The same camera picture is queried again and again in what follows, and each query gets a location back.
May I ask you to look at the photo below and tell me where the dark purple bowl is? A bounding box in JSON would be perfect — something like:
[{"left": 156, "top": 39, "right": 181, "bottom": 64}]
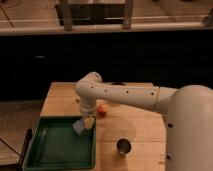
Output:
[{"left": 111, "top": 82, "right": 126, "bottom": 86}]

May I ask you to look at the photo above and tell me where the green plastic tray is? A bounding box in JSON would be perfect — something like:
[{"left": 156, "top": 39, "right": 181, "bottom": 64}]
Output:
[{"left": 22, "top": 116, "right": 96, "bottom": 171}]

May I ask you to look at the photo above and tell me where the wooden chair frame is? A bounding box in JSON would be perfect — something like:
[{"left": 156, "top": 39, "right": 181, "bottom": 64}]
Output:
[{"left": 54, "top": 0, "right": 134, "bottom": 31}]

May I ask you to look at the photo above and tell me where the metal cup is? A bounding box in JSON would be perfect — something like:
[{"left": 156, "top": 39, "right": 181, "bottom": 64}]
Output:
[{"left": 116, "top": 139, "right": 131, "bottom": 156}]

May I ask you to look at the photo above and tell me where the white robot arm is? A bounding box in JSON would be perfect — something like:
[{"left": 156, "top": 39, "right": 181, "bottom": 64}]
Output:
[{"left": 75, "top": 72, "right": 213, "bottom": 171}]

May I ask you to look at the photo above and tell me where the orange tomato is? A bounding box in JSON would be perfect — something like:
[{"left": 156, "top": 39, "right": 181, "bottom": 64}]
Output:
[{"left": 97, "top": 104, "right": 108, "bottom": 117}]

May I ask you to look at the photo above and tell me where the blue sponge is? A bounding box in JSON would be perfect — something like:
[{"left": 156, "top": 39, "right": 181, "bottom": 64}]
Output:
[{"left": 72, "top": 119, "right": 86, "bottom": 135}]

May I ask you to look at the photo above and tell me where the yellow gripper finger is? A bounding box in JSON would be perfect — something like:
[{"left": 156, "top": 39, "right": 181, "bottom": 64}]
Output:
[{"left": 83, "top": 116, "right": 95, "bottom": 130}]

